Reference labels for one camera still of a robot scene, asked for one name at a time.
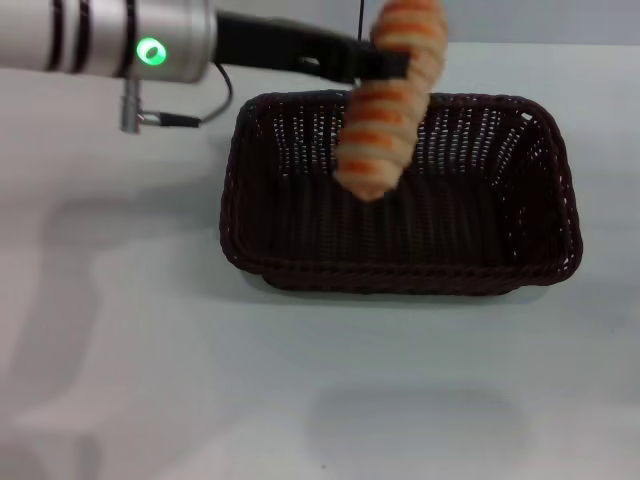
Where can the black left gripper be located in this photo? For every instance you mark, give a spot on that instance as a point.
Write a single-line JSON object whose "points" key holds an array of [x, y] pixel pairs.
{"points": [[270, 42]]}

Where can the orange striped bread loaf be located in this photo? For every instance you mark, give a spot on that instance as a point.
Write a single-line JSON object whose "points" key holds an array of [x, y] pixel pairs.
{"points": [[385, 130]]}

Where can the dark brown wicker basket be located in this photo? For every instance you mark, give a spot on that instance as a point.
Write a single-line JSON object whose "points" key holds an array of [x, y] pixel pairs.
{"points": [[450, 235]]}

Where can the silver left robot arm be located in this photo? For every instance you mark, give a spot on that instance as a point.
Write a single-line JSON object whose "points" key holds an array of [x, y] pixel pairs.
{"points": [[30, 30]]}

